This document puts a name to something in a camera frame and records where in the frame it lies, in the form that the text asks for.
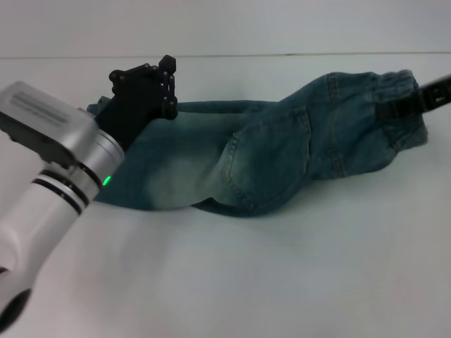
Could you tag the blue denim shorts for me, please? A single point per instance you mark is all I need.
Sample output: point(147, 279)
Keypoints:
point(275, 155)

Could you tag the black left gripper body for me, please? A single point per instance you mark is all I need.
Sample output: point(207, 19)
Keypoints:
point(134, 102)

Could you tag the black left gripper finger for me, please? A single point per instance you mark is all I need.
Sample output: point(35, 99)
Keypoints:
point(171, 102)
point(168, 65)

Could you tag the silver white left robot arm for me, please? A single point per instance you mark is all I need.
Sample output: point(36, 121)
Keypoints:
point(53, 211)

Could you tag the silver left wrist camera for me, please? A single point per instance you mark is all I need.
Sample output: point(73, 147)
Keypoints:
point(38, 119)

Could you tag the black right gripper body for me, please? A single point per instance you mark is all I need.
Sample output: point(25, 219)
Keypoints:
point(438, 93)

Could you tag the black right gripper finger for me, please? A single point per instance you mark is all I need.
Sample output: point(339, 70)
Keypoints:
point(417, 88)
point(401, 105)

